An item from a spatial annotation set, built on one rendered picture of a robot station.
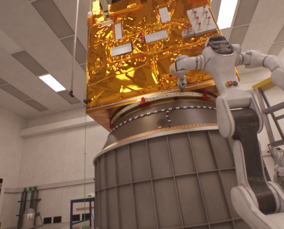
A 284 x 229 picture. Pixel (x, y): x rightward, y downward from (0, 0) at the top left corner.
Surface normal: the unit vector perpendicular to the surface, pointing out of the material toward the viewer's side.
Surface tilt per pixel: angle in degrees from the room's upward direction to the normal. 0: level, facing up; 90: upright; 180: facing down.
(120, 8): 95
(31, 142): 90
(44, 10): 180
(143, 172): 90
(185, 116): 62
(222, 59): 122
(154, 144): 90
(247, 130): 110
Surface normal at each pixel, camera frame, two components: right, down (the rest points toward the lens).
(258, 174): 0.02, -0.07
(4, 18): 0.12, 0.90
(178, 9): -0.26, -0.36
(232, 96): -0.03, -0.55
